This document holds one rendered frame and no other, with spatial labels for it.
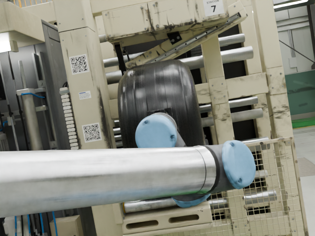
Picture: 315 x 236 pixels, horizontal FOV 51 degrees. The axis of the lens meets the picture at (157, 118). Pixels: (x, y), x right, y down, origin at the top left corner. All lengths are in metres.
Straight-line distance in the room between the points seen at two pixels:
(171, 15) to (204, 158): 1.15
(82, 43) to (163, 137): 0.81
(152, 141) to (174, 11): 1.04
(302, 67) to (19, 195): 10.77
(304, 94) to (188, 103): 9.86
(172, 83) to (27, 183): 0.84
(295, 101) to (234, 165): 10.32
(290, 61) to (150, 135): 10.28
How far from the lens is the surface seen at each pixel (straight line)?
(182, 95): 1.18
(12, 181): 0.44
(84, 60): 1.42
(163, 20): 1.65
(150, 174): 0.52
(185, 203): 0.75
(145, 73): 1.28
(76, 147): 1.45
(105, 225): 1.49
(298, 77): 10.93
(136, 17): 1.67
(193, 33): 1.78
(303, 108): 10.98
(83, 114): 1.41
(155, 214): 1.35
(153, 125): 0.70
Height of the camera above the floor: 1.31
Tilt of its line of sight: 3 degrees down
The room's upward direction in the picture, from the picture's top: 10 degrees counter-clockwise
